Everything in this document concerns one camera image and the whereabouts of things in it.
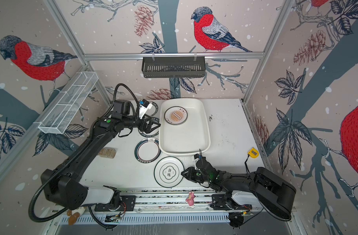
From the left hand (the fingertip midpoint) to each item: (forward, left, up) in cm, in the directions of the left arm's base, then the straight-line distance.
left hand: (157, 118), depth 75 cm
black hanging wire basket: (+49, -6, 0) cm, 49 cm away
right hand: (-20, -13, -25) cm, 35 cm away
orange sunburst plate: (+23, -8, -26) cm, 36 cm away
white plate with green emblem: (-19, -5, -27) cm, 33 cm away
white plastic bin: (+11, -14, -27) cm, 33 cm away
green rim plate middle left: (+8, +8, -28) cm, 30 cm away
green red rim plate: (-5, +10, -28) cm, 30 cm away
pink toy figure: (-33, -18, -24) cm, 45 cm away
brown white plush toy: (-40, +37, -22) cm, 59 cm away
